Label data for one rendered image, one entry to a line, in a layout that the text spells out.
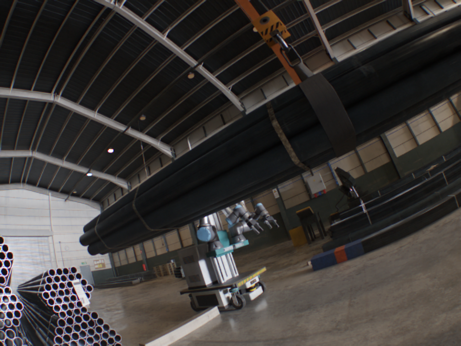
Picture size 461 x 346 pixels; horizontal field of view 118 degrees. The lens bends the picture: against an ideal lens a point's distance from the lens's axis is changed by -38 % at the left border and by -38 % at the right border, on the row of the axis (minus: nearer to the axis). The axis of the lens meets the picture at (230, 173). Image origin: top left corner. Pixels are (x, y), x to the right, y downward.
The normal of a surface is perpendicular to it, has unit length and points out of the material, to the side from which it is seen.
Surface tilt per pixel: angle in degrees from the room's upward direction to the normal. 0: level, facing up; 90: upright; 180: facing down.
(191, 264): 90
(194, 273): 90
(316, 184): 90
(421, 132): 90
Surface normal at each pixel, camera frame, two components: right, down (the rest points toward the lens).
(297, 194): -0.52, -0.11
